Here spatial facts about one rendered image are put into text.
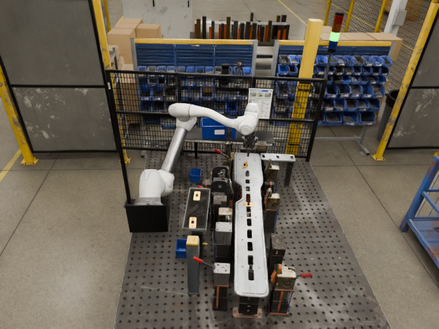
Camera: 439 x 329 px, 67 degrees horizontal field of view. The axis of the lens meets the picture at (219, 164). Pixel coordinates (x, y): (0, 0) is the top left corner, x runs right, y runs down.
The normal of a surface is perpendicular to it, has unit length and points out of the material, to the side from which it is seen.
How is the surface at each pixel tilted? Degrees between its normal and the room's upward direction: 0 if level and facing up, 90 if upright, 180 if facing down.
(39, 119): 90
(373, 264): 0
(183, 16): 90
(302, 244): 0
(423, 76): 91
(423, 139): 92
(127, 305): 0
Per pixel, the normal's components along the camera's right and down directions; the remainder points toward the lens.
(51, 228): 0.03, -0.82
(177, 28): 0.07, 0.58
